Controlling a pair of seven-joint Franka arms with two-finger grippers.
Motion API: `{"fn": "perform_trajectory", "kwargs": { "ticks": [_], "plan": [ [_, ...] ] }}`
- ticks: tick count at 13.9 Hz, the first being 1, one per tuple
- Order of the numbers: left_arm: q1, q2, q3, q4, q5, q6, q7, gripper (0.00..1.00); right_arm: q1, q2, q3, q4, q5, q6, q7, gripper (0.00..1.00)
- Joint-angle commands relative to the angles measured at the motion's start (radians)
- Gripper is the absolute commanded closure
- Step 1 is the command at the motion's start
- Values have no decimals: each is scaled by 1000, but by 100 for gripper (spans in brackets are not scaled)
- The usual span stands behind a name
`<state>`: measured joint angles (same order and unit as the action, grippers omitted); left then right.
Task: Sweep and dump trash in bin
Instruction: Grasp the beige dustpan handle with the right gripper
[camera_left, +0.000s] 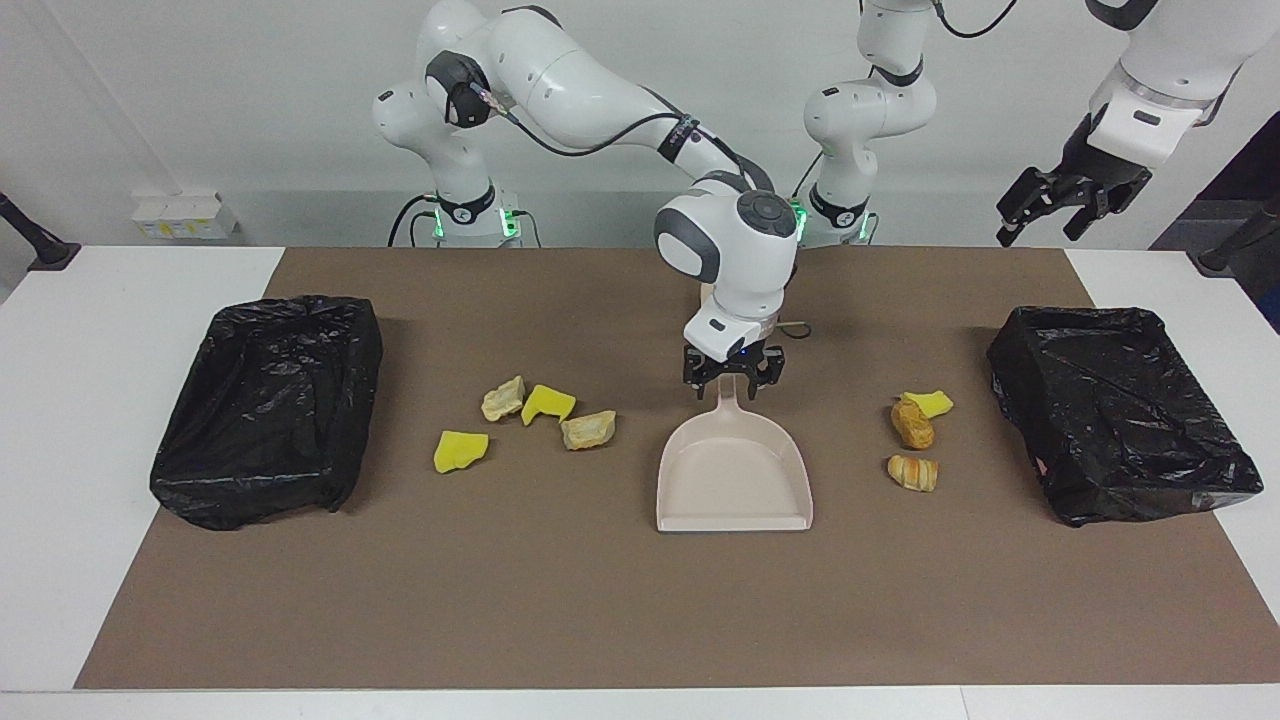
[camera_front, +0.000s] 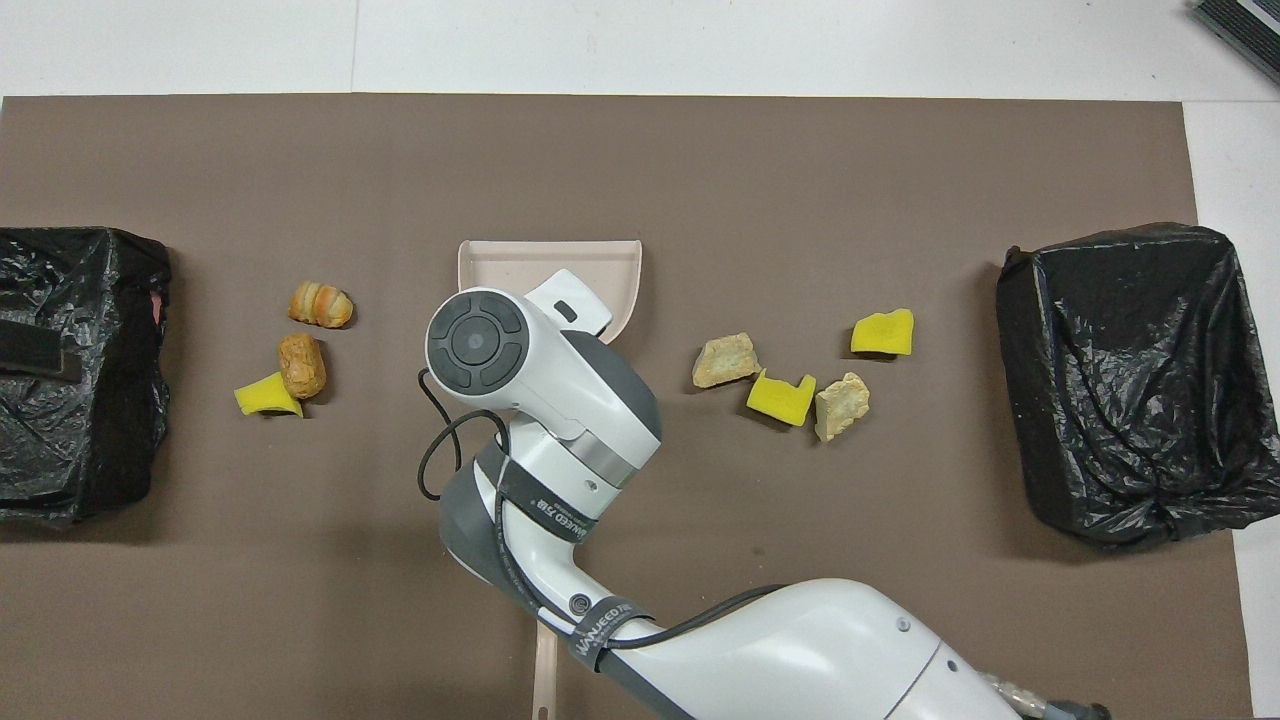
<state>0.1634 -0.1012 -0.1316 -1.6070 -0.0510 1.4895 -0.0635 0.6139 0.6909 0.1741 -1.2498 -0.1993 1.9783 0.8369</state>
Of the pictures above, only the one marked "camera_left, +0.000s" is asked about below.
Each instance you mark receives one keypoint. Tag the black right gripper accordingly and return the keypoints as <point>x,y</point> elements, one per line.
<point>735,365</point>

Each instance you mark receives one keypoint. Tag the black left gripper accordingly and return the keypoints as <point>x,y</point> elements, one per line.
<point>1105,160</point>

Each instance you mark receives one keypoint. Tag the beige plastic dustpan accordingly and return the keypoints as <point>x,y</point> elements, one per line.
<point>735,480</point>

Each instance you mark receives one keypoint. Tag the brown bread roll toy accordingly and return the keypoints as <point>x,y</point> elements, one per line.
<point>912,425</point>

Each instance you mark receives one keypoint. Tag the notched yellow sponge piece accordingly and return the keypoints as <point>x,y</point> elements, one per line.
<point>547,404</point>

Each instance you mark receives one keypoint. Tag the yellow green sponge piece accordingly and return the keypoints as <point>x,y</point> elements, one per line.
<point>932,403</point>

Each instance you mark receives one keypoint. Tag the striped croissant toy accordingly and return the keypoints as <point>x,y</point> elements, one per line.
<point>913,473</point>

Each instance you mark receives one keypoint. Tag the chunky beige stone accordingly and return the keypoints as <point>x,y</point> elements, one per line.
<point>503,399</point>

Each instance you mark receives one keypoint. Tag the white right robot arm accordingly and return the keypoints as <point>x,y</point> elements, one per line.
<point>560,90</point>

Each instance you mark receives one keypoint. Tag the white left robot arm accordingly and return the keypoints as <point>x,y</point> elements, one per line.
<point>860,110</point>

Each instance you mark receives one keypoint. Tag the black bagged bin pink spot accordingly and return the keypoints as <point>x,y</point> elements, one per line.
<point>1110,410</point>

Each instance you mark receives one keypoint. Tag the black stand leg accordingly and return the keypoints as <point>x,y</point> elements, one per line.
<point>1240,240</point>
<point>35,240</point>

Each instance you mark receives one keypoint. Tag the brown paper table mat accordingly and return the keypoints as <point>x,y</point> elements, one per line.
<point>500,600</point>

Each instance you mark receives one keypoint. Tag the white wall power strip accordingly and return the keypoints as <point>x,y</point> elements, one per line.
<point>185,215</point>

